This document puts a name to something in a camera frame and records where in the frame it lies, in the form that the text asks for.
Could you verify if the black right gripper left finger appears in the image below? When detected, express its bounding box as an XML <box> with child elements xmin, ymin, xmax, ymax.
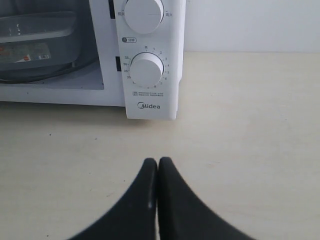
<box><xmin>71</xmin><ymin>158</ymin><xmax>158</xmax><ymax>240</ymax></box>

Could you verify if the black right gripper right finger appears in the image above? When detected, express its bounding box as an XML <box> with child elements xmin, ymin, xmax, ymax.
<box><xmin>157</xmin><ymin>157</ymin><xmax>250</xmax><ymax>240</ymax></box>

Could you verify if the white plastic food container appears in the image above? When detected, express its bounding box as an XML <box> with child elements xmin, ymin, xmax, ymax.
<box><xmin>0</xmin><ymin>11</ymin><xmax>81</xmax><ymax>72</ymax></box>

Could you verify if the white Midea microwave body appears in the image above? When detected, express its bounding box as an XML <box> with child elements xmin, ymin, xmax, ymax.
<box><xmin>0</xmin><ymin>0</ymin><xmax>186</xmax><ymax>120</ymax></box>

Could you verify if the lower white timer knob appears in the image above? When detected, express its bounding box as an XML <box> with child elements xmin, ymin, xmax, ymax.
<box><xmin>129</xmin><ymin>52</ymin><xmax>164</xmax><ymax>88</ymax></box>

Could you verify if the upper white power knob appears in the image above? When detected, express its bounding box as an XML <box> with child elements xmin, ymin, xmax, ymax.
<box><xmin>124</xmin><ymin>0</ymin><xmax>165</xmax><ymax>35</ymax></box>

